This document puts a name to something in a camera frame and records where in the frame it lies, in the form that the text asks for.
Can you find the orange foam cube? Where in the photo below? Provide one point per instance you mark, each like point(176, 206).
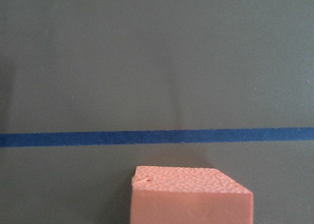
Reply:
point(174, 195)

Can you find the brown paper table mat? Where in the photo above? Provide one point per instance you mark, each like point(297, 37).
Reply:
point(132, 65)

